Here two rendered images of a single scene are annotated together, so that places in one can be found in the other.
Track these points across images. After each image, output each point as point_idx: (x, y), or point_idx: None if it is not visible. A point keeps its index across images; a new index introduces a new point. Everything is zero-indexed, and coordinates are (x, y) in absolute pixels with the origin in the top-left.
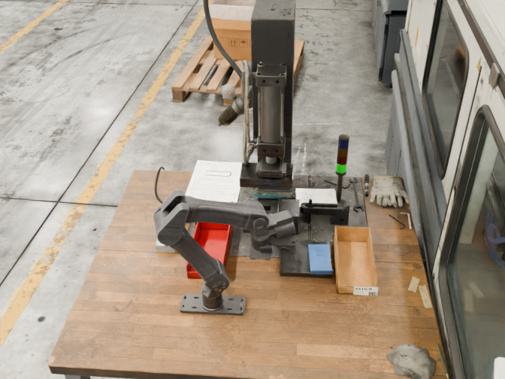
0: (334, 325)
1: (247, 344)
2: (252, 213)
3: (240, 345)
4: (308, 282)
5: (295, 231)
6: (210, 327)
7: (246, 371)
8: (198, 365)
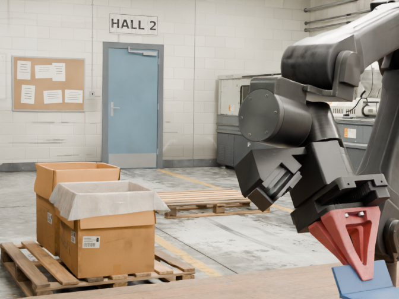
0: None
1: (242, 293)
2: (307, 37)
3: (253, 292)
4: None
5: (237, 119)
6: (329, 295)
7: (212, 279)
8: (288, 272)
